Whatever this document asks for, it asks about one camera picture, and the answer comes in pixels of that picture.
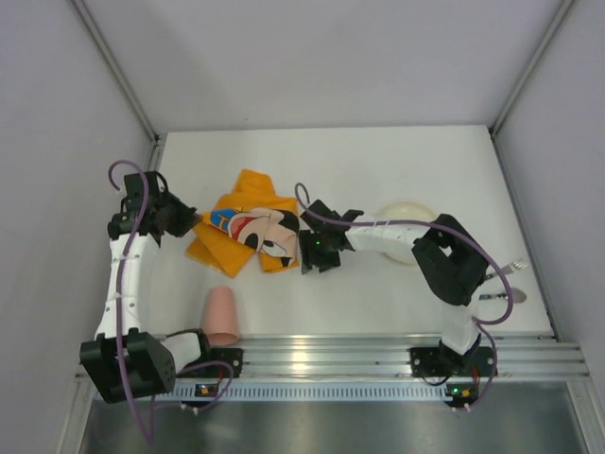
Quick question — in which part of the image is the orange Mickey Mouse placemat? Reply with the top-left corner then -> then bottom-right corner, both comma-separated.
185,169 -> 300,278

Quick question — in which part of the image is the white round plate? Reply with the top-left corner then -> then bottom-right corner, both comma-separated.
377,201 -> 437,267

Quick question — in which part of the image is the pink plastic cup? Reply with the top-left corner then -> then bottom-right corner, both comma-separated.
202,287 -> 239,346

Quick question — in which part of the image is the green handled fork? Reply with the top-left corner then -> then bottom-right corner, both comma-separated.
485,259 -> 528,280

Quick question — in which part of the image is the green handled spoon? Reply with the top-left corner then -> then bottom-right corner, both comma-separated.
478,288 -> 527,304

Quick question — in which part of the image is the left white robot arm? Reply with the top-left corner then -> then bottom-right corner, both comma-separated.
79,171 -> 211,404

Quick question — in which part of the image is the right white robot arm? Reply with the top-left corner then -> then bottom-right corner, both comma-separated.
299,200 -> 489,380

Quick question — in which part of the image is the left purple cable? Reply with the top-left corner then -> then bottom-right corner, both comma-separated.
108,159 -> 237,445

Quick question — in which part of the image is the purple cable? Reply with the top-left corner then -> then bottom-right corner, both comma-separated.
108,159 -> 237,445
294,183 -> 514,412

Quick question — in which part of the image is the left aluminium corner post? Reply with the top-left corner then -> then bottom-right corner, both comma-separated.
68,0 -> 159,143

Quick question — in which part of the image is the aluminium corner post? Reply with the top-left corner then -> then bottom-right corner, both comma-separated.
68,0 -> 159,143
489,0 -> 580,138

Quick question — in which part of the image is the aluminium mounting rail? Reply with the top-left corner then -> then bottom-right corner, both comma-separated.
75,332 -> 590,379

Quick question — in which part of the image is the perforated cable duct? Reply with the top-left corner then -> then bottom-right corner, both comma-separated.
157,380 -> 475,403

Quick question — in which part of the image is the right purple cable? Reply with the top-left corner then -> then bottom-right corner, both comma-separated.
294,183 -> 514,412

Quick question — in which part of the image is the right aluminium corner post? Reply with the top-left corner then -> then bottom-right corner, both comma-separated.
489,0 -> 580,138

